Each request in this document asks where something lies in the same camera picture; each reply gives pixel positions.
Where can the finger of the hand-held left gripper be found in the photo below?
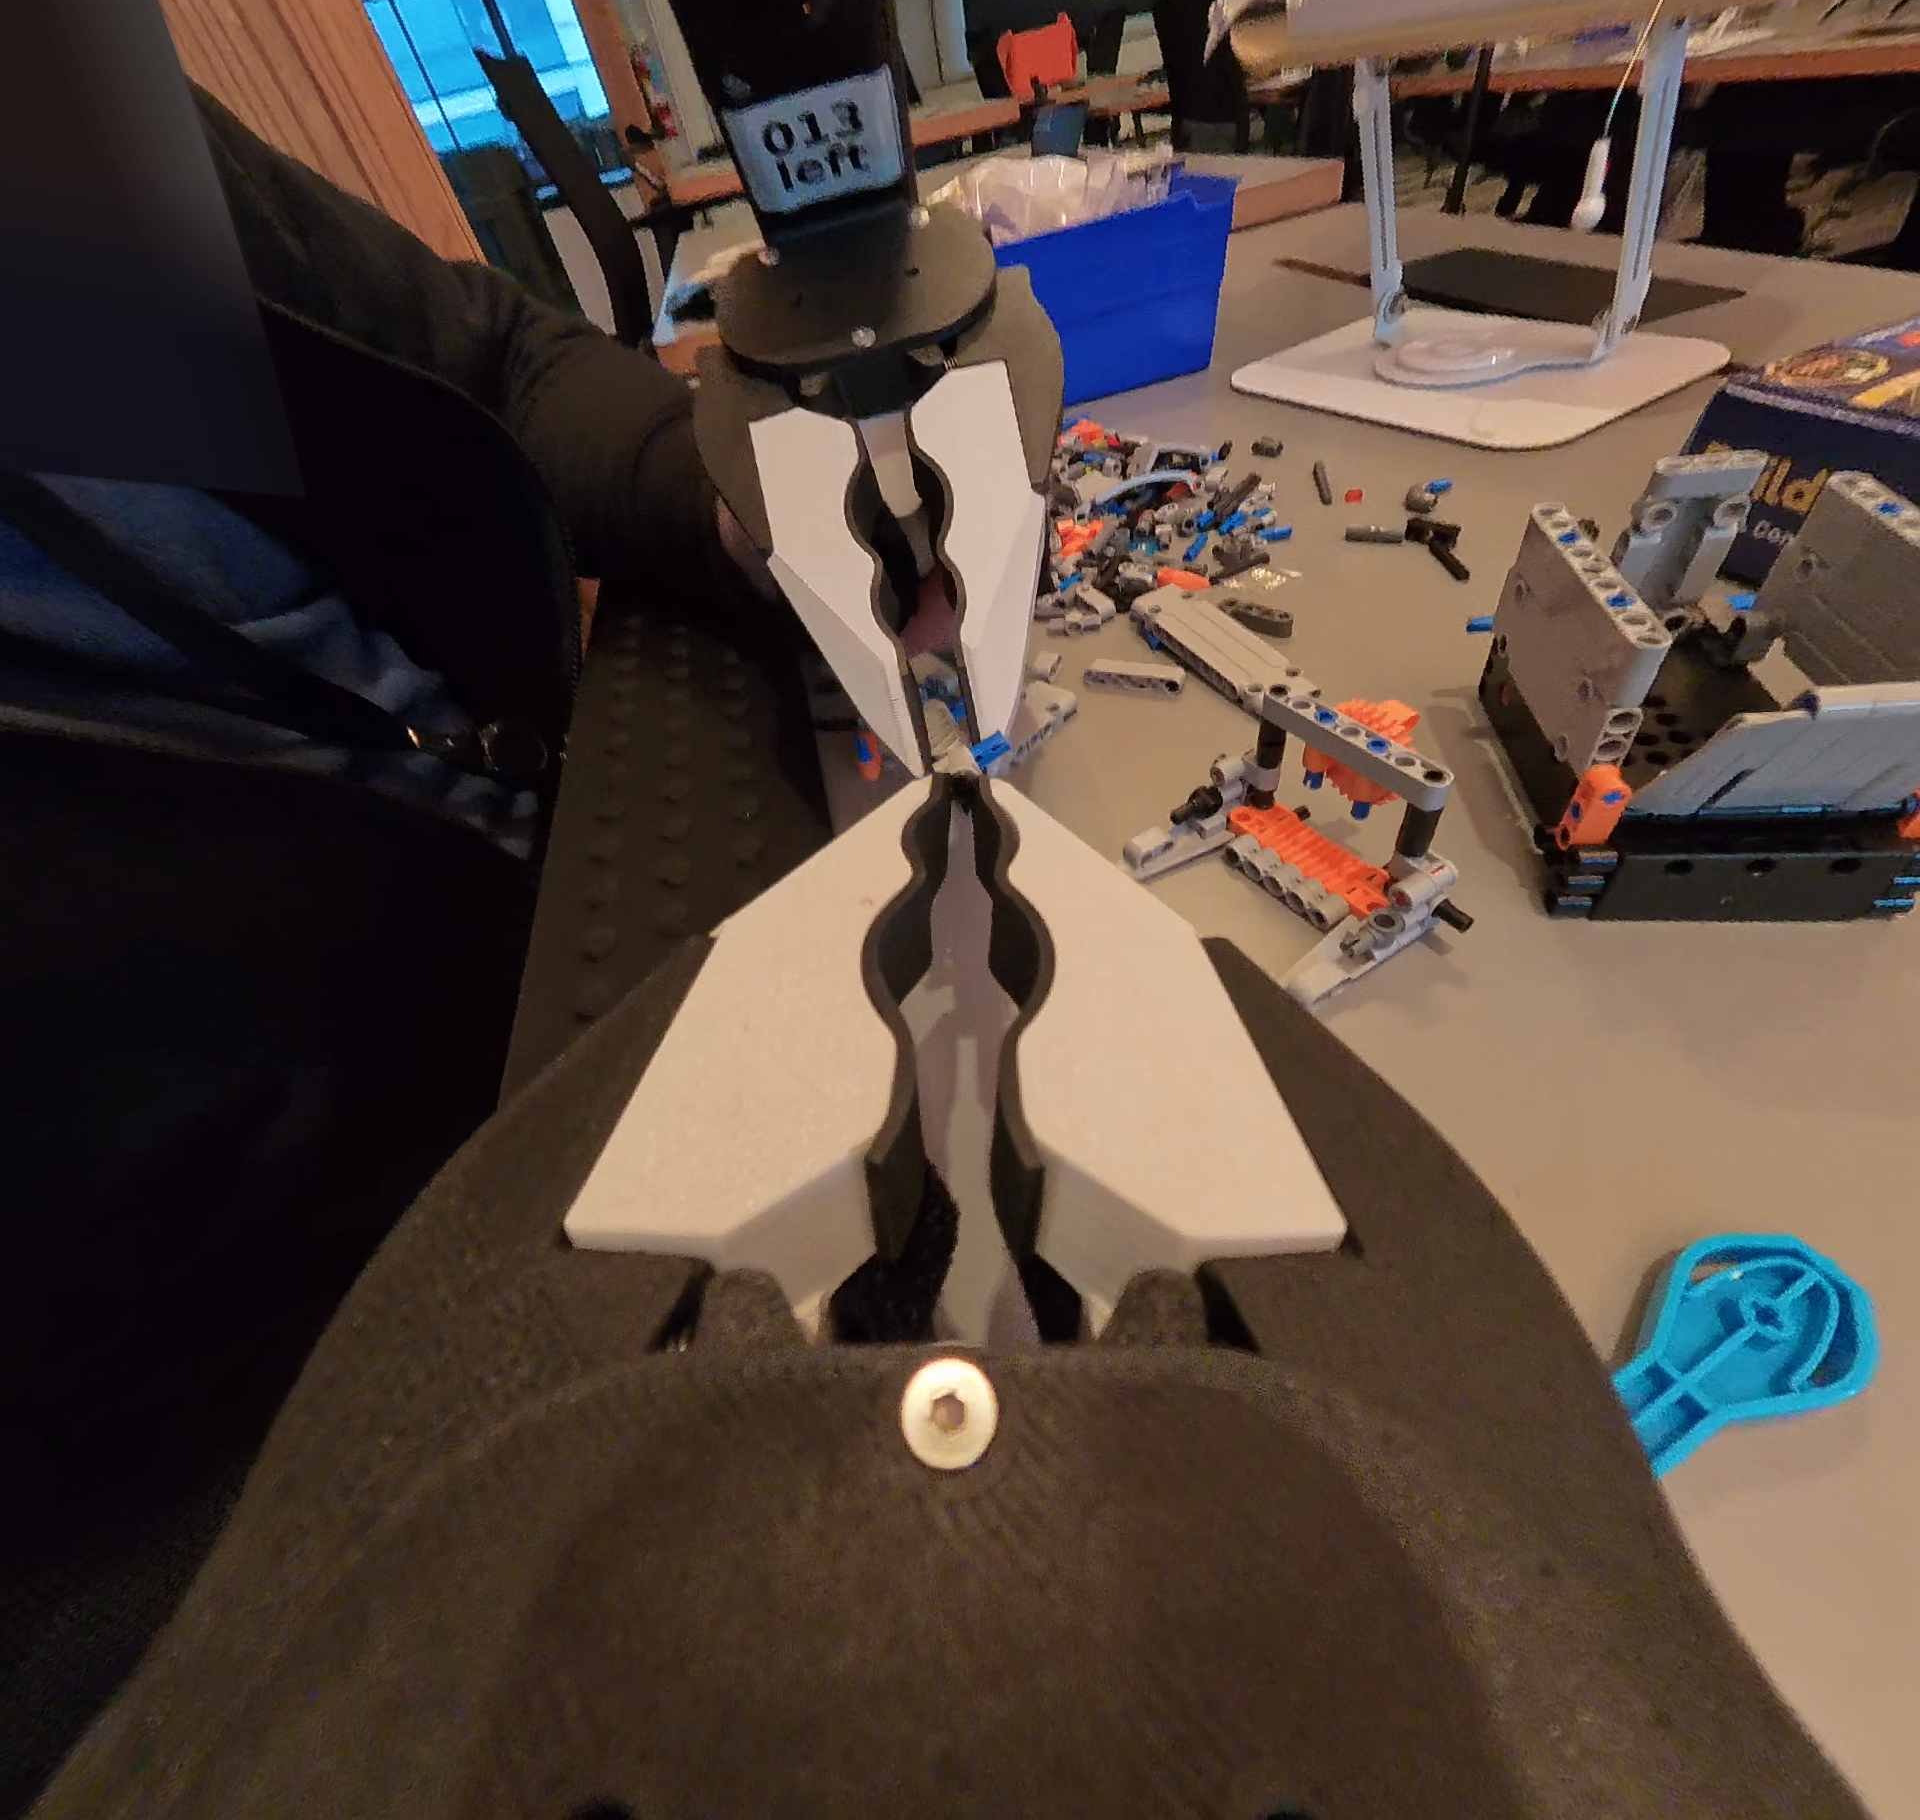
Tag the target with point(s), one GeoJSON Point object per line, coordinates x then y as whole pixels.
{"type": "Point", "coordinates": [1006, 487]}
{"type": "Point", "coordinates": [819, 487]}

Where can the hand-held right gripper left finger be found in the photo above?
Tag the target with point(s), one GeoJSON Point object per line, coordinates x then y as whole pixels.
{"type": "Point", "coordinates": [737, 1102]}

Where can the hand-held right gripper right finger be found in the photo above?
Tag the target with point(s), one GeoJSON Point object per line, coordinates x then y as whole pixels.
{"type": "Point", "coordinates": [1188, 1102]}

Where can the pile of small building pieces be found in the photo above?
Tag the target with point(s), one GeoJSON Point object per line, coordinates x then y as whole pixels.
{"type": "Point", "coordinates": [1171, 516]}

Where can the blue plastic bin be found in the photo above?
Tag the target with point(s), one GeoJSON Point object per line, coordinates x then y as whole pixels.
{"type": "Point", "coordinates": [1126, 291]}

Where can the long light grey building block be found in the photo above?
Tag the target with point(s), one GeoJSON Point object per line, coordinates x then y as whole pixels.
{"type": "Point", "coordinates": [961, 711]}

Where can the grey building kit robot assembly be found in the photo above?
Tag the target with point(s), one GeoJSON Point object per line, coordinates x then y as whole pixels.
{"type": "Point", "coordinates": [1681, 741]}

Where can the person's left hand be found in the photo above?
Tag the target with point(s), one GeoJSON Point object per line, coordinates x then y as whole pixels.
{"type": "Point", "coordinates": [744, 545]}

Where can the bundle of clear plastic bags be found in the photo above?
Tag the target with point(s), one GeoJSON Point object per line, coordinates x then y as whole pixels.
{"type": "Point", "coordinates": [1050, 196]}

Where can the black perforated mat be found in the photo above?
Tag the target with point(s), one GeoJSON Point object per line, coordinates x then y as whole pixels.
{"type": "Point", "coordinates": [662, 860]}

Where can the wide light grey panel piece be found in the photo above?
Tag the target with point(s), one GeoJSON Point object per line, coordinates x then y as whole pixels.
{"type": "Point", "coordinates": [1216, 651]}

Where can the orange and grey wing assembly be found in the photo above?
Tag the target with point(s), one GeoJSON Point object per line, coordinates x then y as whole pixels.
{"type": "Point", "coordinates": [1322, 845]}

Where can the orange office chair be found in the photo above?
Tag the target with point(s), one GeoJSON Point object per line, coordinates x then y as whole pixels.
{"type": "Point", "coordinates": [1042, 57]}

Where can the white booklet stand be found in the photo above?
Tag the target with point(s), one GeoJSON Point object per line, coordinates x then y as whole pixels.
{"type": "Point", "coordinates": [1440, 351]}

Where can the blue curved building piece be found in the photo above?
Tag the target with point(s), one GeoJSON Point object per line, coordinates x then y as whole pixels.
{"type": "Point", "coordinates": [1756, 1355]}

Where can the blue robot kit box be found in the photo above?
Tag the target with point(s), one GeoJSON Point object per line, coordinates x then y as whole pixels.
{"type": "Point", "coordinates": [1817, 426]}

